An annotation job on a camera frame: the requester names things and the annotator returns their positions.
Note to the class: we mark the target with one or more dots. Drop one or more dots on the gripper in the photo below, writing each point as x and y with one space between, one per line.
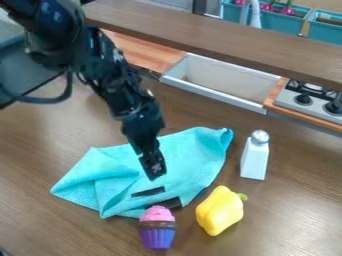
144 125

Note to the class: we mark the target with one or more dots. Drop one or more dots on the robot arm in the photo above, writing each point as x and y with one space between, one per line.
67 36

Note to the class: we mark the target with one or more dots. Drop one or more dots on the turquoise cloth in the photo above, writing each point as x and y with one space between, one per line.
191 156

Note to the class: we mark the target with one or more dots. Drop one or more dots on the purple toy cupcake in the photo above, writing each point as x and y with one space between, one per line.
157 230

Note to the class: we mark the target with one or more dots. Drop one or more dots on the yellow toy pepper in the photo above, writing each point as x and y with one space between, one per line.
219 211

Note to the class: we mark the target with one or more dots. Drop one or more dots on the toy sink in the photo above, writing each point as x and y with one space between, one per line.
222 80

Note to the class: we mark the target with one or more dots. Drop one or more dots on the white salt shaker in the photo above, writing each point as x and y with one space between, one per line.
254 160

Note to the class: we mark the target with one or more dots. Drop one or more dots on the toy stove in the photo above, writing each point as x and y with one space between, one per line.
307 103

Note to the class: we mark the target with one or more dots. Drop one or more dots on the tap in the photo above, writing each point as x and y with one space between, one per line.
253 13

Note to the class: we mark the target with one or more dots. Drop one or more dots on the teal bin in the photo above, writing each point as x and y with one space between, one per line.
276 21
325 31

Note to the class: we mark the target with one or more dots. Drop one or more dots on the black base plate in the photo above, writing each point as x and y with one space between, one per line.
20 75

